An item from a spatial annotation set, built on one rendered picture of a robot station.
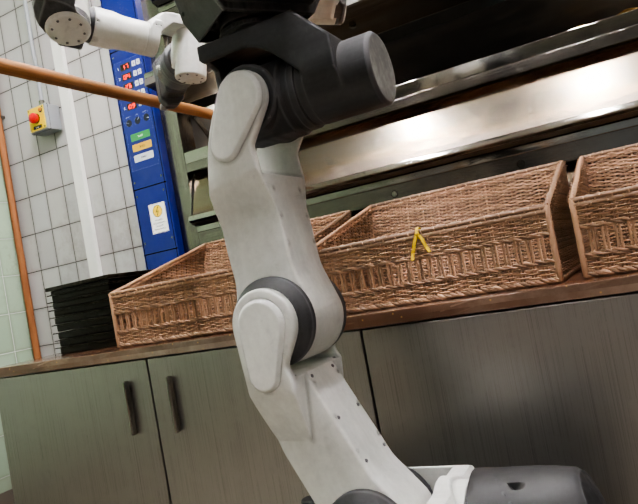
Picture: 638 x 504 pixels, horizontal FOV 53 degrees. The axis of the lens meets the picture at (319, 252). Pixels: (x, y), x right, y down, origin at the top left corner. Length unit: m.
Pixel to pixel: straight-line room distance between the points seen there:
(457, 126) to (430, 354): 0.76
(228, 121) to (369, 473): 0.57
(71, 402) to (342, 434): 1.07
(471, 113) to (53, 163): 1.64
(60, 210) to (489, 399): 1.90
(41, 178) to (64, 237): 0.26
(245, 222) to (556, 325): 0.60
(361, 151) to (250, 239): 0.97
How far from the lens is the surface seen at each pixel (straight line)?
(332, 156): 1.98
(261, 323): 0.96
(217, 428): 1.59
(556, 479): 0.95
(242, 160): 1.00
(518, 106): 1.82
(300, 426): 1.01
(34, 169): 2.81
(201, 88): 2.24
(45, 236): 2.76
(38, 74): 1.46
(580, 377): 1.26
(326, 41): 0.97
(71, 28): 1.28
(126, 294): 1.77
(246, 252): 1.02
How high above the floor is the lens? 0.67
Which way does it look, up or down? 2 degrees up
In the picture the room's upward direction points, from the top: 10 degrees counter-clockwise
